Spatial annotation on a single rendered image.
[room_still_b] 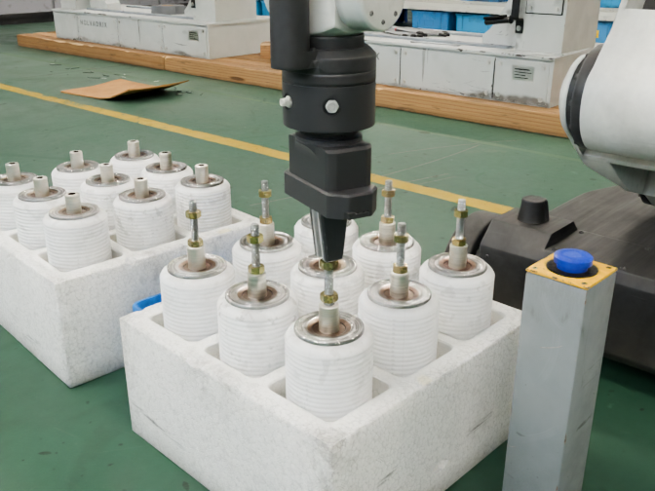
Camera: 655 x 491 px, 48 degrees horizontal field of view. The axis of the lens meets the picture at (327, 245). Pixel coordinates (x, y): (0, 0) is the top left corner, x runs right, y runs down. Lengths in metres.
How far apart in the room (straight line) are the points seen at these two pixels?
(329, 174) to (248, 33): 3.63
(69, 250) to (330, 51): 0.64
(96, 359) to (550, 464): 0.69
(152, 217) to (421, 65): 2.11
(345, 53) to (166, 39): 3.76
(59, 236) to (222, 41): 3.09
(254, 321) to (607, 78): 0.54
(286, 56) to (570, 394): 0.46
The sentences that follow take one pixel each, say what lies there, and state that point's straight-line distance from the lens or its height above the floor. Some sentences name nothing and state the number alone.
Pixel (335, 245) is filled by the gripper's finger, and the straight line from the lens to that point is 0.74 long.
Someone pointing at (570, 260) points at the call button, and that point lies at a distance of 0.80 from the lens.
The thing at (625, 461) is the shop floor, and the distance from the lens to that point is 1.09.
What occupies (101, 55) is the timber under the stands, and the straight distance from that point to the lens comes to 4.84.
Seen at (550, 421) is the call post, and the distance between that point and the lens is 0.87.
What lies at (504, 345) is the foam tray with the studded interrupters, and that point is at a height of 0.16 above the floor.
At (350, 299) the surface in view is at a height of 0.22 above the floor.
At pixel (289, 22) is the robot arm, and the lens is 0.64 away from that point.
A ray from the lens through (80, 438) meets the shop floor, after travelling 1.11.
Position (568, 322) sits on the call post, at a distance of 0.81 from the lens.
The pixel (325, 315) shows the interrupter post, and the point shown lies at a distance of 0.77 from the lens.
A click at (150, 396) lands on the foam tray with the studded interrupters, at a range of 1.01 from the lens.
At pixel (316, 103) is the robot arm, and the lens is 0.67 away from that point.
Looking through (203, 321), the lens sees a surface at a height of 0.20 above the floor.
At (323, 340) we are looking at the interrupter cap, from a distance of 0.77.
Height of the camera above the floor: 0.63
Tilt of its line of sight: 22 degrees down
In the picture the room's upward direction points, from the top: straight up
